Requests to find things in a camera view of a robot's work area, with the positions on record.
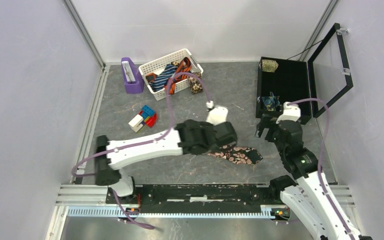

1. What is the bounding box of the brown floral tie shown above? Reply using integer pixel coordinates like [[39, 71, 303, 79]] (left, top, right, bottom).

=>
[[187, 72, 203, 95]]

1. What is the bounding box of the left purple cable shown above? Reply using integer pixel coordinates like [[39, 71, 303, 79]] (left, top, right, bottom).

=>
[[71, 71, 213, 231]]

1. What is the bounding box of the colourful toy block stack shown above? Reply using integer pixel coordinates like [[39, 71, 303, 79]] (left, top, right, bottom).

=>
[[128, 105, 158, 133]]

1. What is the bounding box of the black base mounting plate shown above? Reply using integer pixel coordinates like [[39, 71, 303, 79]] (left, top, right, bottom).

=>
[[105, 184, 283, 214]]

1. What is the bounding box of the black tie display box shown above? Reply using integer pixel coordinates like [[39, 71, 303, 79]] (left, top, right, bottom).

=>
[[255, 23, 354, 119]]

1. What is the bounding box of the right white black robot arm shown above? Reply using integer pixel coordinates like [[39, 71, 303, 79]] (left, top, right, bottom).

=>
[[256, 115, 372, 240]]

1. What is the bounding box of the purple metronome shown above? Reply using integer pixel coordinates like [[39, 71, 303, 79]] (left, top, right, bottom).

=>
[[121, 57, 145, 94]]

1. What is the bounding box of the black pink floral tie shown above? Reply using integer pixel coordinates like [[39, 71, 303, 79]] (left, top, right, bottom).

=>
[[208, 144, 263, 165]]

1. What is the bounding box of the purple cable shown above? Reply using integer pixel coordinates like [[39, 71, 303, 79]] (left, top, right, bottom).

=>
[[71, 71, 213, 231], [286, 97, 357, 240]]

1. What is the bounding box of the white slotted cable duct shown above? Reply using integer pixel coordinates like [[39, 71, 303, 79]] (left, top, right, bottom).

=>
[[67, 206, 276, 220]]

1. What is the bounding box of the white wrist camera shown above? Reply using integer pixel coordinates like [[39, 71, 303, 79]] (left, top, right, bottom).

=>
[[275, 101, 301, 124], [205, 100, 229, 126]]

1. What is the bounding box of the orange navy striped tie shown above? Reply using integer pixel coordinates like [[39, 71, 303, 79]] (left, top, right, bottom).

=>
[[163, 57, 192, 95]]

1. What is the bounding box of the gold rolled tie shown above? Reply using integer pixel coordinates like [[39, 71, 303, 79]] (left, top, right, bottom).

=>
[[261, 59, 279, 73]]

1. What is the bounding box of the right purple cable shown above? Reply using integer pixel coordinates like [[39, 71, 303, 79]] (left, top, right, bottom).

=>
[[286, 97, 357, 240]]

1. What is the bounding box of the white plastic basket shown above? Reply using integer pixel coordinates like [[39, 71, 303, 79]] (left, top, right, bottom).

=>
[[138, 48, 204, 101]]

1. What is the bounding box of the navy white striped tie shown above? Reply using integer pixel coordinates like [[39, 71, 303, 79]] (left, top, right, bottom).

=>
[[149, 64, 178, 92]]

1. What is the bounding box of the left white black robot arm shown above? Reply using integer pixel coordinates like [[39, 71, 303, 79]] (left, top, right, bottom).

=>
[[93, 119, 238, 204]]

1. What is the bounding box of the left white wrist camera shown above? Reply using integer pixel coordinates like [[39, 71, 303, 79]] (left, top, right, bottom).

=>
[[205, 100, 229, 126]]

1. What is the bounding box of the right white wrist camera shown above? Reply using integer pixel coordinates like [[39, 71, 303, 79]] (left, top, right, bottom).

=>
[[275, 101, 301, 124]]

